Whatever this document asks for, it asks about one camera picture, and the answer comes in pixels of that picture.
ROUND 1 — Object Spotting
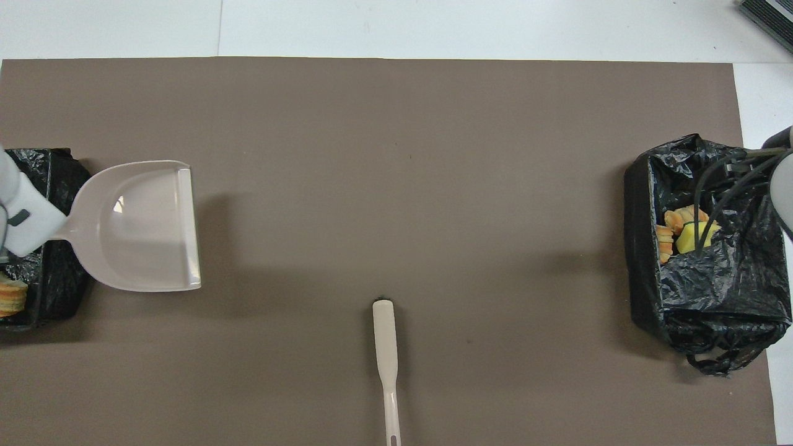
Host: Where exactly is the beige plastic dustpan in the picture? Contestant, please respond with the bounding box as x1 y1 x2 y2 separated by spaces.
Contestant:
48 160 203 292

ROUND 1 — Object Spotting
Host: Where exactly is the orange striped croissant piece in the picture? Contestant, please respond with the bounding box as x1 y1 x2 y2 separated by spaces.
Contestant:
664 203 710 235

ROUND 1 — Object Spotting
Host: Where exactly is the yellow green sponge piece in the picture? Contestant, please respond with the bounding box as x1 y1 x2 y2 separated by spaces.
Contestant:
675 221 722 255

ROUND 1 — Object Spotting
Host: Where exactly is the pale bread chunk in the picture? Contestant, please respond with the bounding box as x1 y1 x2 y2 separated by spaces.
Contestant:
0 273 29 318

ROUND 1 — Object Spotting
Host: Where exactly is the black bag lined bin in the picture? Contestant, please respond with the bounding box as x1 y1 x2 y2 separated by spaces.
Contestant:
623 133 793 377
0 147 103 331

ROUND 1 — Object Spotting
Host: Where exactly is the brown table mat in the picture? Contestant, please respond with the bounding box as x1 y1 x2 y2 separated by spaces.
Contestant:
0 57 778 446

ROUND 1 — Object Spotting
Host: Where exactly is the grey ribbed device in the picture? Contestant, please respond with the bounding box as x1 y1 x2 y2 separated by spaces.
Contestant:
737 0 793 54

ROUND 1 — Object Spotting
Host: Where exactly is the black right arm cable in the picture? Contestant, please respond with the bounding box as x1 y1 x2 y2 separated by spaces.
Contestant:
693 147 791 251

